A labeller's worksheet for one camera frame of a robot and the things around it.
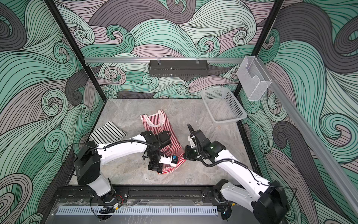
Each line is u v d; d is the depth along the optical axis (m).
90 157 0.49
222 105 1.15
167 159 0.67
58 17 0.75
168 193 0.75
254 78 0.79
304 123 0.56
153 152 0.63
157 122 1.04
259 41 0.84
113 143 0.48
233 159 0.48
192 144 0.70
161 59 0.92
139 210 0.70
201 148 0.59
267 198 0.38
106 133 0.95
